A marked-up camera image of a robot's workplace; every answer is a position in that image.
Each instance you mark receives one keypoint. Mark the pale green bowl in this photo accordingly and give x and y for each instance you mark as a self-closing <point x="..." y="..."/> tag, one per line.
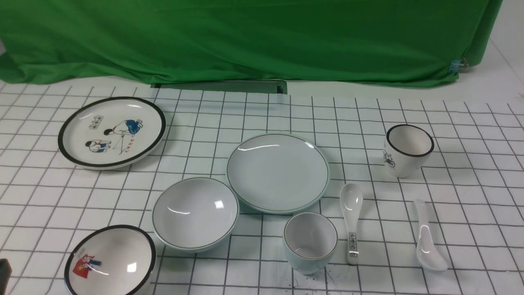
<point x="194" y="215"/>

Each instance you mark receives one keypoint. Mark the green backdrop cloth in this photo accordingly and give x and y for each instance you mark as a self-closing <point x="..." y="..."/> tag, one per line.
<point x="407" y="43"/>

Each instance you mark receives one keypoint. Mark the black-rimmed white cup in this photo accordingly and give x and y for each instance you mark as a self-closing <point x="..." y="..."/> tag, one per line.
<point x="407" y="148"/>

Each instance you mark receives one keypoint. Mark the pale green cup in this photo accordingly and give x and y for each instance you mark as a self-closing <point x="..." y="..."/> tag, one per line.
<point x="309" y="241"/>

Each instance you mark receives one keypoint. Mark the black object at left edge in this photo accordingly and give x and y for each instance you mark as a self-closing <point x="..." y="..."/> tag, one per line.
<point x="5" y="274"/>

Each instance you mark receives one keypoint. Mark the white spoon with label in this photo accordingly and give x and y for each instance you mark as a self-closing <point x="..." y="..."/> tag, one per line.
<point x="350" y="199"/>

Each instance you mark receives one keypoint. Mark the plain white spoon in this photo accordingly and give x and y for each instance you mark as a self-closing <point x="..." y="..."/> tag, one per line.
<point x="427" y="254"/>

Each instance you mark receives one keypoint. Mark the black-rimmed illustrated white plate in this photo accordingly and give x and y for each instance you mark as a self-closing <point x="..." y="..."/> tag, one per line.
<point x="112" y="133"/>

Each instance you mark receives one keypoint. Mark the black-rimmed illustrated white bowl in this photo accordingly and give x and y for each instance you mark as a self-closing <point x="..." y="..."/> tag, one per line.
<point x="115" y="260"/>

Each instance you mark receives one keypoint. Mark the green metal base bar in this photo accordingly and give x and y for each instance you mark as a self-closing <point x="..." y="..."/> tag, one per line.
<point x="272" y="87"/>

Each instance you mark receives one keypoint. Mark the pale green plate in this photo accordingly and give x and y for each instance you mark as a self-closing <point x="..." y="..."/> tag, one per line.
<point x="278" y="173"/>

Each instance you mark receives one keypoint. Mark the blue binder clip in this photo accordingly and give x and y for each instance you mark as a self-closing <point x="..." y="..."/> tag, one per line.
<point x="458" y="66"/>

